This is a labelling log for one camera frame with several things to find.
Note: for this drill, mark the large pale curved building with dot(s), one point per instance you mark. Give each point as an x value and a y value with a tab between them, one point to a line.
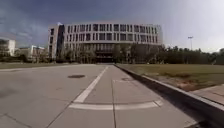
103	38

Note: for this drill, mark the round manhole cover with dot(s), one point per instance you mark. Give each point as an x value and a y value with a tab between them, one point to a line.
76	76

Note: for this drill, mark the row of trees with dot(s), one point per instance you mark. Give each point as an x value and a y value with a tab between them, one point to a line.
173	55

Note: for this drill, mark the grey concrete kerb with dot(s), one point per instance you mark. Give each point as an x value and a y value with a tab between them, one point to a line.
173	92

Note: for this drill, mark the tall lamp pole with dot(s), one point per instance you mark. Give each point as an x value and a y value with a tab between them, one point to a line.
190	42

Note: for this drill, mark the grass strip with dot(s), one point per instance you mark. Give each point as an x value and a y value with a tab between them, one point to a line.
23	65

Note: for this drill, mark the distant pale buildings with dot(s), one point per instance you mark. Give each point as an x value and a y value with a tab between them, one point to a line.
20	50

